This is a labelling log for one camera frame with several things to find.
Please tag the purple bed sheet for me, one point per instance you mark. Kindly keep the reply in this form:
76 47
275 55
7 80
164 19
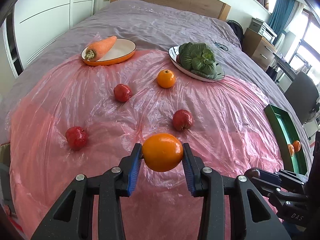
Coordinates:
150 26

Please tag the red fruit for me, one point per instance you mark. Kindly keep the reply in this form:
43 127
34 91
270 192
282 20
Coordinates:
122 93
182 119
77 138

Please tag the white printer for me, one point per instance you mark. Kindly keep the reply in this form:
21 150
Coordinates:
263 29

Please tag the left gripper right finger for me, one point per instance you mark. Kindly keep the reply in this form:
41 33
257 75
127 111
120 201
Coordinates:
251 217

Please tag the large textured mandarin orange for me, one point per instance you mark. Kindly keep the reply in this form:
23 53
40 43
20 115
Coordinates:
296 145

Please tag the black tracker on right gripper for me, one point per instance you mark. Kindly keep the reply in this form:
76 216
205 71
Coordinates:
314 175

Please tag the green bok choy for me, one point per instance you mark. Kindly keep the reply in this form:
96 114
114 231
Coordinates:
198 58

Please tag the green rectangular tray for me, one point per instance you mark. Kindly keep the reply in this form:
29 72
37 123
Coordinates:
285 132

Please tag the grey office chair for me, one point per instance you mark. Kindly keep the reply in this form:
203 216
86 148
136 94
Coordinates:
303 96

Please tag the teal curtain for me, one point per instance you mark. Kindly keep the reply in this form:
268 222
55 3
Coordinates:
283 9

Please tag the white plate with dark rim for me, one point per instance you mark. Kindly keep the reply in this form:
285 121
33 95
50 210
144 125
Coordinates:
173 53

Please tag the dark purple plum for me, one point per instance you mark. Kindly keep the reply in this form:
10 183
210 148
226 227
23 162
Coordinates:
253 173

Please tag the red fruit centre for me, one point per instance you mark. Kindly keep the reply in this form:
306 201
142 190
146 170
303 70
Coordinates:
182 119

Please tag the carrot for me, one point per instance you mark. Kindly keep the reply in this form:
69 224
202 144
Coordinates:
97 50

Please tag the red fruit left front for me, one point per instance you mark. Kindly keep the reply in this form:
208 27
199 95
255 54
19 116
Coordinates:
77 138

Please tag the smooth orange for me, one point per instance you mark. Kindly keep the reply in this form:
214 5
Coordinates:
162 152
166 78

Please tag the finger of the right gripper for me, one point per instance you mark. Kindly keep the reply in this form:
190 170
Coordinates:
266 185
292 175

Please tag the pink plastic sheet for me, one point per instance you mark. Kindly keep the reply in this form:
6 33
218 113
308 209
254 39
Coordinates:
230 132

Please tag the wooden bedside drawer cabinet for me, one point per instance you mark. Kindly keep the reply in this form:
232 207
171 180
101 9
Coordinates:
258 49

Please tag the orange oval dish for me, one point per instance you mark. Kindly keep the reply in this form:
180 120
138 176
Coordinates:
122 50

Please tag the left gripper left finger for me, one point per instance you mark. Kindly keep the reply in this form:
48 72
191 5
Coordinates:
71 216

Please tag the red fruit far left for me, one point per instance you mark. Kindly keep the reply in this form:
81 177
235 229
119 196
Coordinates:
122 93

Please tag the white wardrobe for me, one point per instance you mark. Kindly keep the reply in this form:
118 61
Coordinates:
32 25

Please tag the black backpack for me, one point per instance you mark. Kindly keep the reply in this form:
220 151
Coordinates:
238 30

